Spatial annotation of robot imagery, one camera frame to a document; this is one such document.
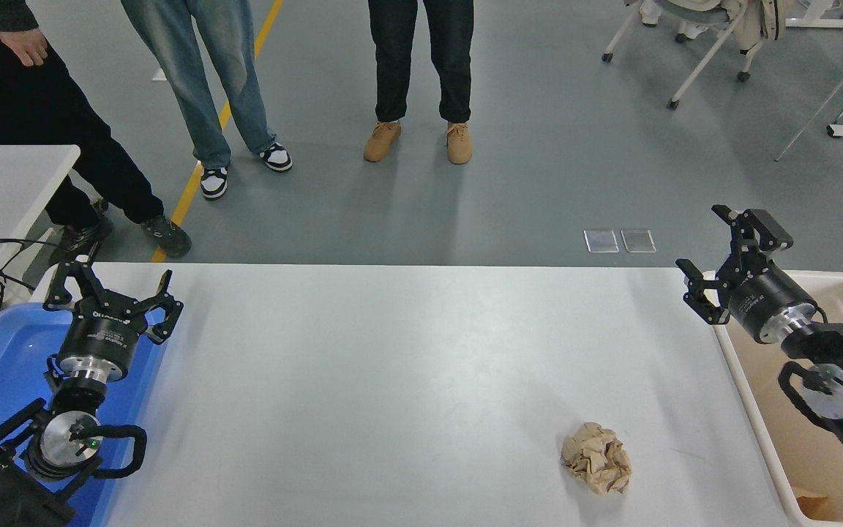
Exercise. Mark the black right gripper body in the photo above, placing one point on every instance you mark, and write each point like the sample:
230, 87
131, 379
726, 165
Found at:
762, 296

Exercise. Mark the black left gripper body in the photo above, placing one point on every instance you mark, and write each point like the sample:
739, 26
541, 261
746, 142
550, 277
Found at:
97, 337

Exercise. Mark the tan paper ball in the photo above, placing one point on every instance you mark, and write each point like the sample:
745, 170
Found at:
597, 457

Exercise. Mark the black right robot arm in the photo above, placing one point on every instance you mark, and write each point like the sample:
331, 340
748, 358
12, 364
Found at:
838, 366

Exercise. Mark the person's hand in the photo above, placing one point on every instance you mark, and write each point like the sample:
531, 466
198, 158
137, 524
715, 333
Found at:
26, 45

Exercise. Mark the clear floor plate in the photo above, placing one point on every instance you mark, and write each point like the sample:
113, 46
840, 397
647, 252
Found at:
601, 241
638, 241

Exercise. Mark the white chair with casters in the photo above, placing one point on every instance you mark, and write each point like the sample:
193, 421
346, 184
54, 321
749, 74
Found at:
692, 55

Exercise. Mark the pale cloth on chair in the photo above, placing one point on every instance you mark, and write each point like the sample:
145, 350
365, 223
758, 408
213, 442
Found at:
758, 22

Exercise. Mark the white floor sheet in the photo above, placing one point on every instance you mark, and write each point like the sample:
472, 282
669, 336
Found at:
159, 75

